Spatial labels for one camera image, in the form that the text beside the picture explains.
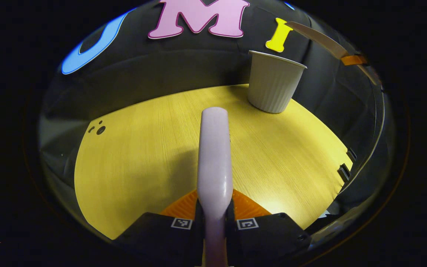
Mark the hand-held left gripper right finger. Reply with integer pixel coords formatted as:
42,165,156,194
225,189,312,267

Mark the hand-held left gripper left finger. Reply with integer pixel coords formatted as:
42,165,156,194
113,190,204,267

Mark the pale purple dustpan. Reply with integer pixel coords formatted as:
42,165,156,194
285,21,380,86

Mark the white ribbed garbage bin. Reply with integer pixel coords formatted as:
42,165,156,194
247,50,307,114

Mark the yellow wooden desktop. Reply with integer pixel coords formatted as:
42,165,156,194
74,84,354,241

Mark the black backdrop cloth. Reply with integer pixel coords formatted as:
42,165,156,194
39,0,395,208

